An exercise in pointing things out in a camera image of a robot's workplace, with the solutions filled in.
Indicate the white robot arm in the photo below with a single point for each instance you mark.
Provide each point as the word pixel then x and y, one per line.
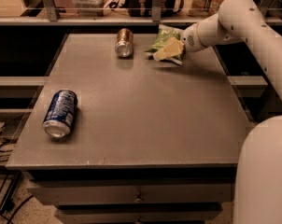
pixel 258 186

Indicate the brown gold soda can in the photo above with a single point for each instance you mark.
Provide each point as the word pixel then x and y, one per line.
pixel 124 43

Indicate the blue pepsi can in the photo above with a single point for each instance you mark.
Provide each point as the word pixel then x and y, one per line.
pixel 59 118

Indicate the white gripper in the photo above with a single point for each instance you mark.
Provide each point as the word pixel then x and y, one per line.
pixel 190 41

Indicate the black backpack on shelf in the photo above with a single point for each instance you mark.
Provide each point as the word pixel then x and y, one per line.
pixel 143 8

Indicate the grey metal shelf rail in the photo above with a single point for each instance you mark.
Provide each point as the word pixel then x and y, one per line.
pixel 59 12

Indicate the upper drawer knob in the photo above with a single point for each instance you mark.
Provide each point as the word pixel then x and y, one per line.
pixel 138 198

